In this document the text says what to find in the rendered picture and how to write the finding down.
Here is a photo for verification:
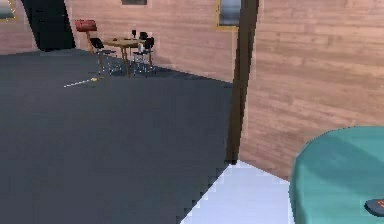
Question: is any brown wooden table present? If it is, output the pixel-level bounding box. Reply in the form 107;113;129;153
102;38;154;78

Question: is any teal round table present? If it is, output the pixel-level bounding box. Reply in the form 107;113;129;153
289;125;384;224

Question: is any dark framed picture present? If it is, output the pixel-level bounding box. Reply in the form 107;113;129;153
120;0;149;7

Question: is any black remote control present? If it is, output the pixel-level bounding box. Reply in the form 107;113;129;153
363;198;384;218

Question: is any white stick with yellow end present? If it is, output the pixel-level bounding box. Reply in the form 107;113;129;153
63;77;100;89

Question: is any dark brown door frame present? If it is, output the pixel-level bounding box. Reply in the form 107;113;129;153
225;0;260;165

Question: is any gold framed picture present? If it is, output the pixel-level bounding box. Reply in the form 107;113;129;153
214;0;242;33
0;0;18;23

